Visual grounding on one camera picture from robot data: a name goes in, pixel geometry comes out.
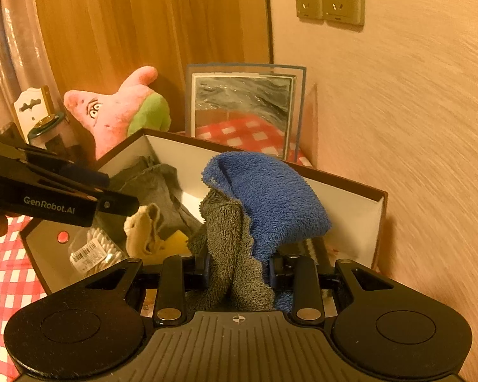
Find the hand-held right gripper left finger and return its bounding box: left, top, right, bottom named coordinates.
left=82, top=253, right=212, bottom=325

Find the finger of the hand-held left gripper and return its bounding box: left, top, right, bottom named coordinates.
left=0, top=154, right=141, bottom=217
left=0, top=132, right=111, bottom=188

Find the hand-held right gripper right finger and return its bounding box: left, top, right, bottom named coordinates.
left=268, top=254, right=398, bottom=324

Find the yellow sponge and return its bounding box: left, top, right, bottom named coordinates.
left=157, top=233, right=191, bottom=265

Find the beige cloth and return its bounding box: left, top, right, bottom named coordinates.
left=123, top=203, right=169, bottom=265

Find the grey cloth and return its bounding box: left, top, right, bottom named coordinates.
left=112, top=155, right=204, bottom=239

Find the cotton swab bag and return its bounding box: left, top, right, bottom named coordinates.
left=69, top=227, right=122, bottom=276

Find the blue grey towel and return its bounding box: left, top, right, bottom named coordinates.
left=187, top=150, right=331, bottom=313

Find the brown cardboard box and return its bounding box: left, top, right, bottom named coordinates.
left=19, top=128, right=389, bottom=315

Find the dark glass jar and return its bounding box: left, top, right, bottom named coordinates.
left=27, top=112, right=70, bottom=150

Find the pink starfish plush toy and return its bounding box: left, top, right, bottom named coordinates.
left=64, top=66, right=172, bottom=160

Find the white wooden chair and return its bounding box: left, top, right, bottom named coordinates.
left=13, top=85, right=64, bottom=144

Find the red checked tablecloth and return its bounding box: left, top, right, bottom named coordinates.
left=0, top=151, right=315, bottom=382

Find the sheer curtain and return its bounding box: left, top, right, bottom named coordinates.
left=0, top=0, right=60, bottom=136

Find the wooden door panel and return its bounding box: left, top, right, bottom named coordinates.
left=32, top=0, right=273, bottom=136

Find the glass sand picture frame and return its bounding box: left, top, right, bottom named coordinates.
left=185, top=63, right=308, bottom=162

